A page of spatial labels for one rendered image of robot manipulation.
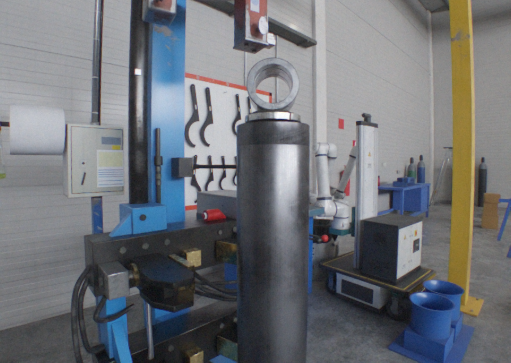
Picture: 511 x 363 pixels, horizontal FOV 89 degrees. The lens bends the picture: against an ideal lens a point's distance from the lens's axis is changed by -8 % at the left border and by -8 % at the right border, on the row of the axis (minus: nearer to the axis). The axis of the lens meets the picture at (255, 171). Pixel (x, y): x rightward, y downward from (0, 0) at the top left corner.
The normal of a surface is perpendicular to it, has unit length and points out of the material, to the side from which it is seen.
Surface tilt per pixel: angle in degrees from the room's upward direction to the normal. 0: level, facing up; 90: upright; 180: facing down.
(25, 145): 131
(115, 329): 50
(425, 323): 90
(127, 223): 90
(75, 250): 90
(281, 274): 90
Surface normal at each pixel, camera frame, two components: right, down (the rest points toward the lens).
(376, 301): -0.78, 0.02
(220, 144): 0.68, 0.02
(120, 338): 0.52, -0.62
